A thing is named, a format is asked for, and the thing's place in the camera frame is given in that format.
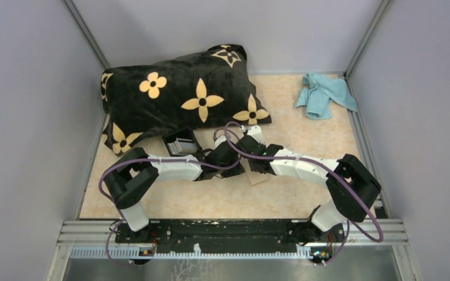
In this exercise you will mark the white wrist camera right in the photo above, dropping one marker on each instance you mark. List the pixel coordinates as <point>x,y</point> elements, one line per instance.
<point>256,133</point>

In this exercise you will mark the black pillow with cream flowers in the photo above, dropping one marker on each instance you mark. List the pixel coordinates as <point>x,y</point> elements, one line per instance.
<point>200,90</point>

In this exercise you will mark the stack of cards in holder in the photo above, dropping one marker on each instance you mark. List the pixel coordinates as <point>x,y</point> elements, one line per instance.
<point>182,148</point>

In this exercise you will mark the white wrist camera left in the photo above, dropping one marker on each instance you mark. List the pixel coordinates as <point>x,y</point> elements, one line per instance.
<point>221,141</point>

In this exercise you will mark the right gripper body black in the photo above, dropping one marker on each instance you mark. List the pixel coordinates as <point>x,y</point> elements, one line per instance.
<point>251,167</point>

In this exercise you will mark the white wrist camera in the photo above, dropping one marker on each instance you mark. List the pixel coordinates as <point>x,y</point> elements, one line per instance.
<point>256,133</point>
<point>221,141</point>

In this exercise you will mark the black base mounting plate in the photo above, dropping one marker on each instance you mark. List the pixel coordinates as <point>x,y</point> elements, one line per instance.
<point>229,236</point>

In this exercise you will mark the aluminium frame rail front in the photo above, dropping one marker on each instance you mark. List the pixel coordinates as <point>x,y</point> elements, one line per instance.
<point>96,239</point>

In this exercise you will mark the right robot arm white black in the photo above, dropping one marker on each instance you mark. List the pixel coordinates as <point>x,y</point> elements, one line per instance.
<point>353,189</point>

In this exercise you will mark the light blue towel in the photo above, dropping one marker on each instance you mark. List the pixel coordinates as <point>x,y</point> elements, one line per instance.
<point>319,92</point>

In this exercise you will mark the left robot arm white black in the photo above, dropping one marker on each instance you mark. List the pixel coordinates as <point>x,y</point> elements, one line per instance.
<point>128,180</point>

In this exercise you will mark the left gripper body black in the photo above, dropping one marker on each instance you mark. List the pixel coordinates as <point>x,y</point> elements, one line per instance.
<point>233,171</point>

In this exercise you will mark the black card holder box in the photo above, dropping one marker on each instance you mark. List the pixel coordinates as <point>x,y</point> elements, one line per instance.
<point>185,134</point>

